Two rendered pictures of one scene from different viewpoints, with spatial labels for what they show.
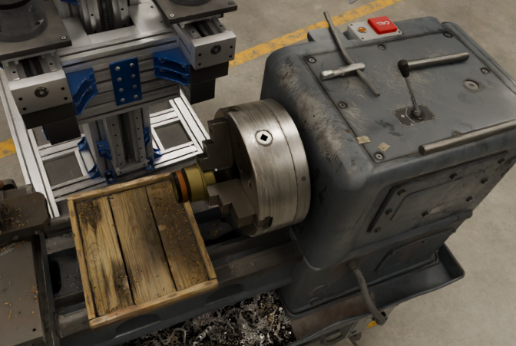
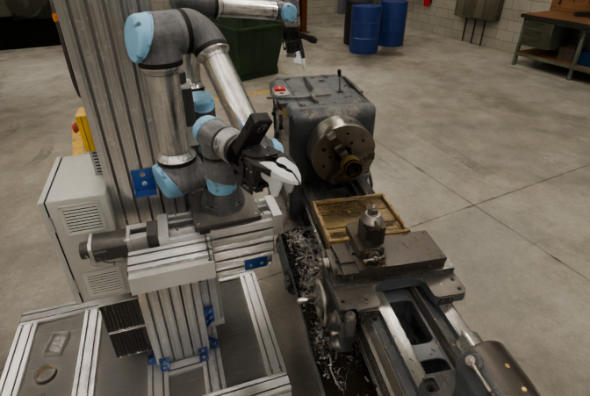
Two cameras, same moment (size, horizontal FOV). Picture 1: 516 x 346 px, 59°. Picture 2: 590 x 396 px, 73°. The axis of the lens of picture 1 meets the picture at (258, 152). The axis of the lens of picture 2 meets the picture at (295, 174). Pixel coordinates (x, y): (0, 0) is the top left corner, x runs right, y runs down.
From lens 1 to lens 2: 1.74 m
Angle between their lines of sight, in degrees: 56
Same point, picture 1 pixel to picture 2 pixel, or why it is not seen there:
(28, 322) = (420, 234)
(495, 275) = not seen: hidden behind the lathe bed
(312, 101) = (330, 108)
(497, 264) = not seen: hidden behind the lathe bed
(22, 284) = (399, 238)
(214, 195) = (362, 156)
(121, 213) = (339, 224)
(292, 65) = (305, 109)
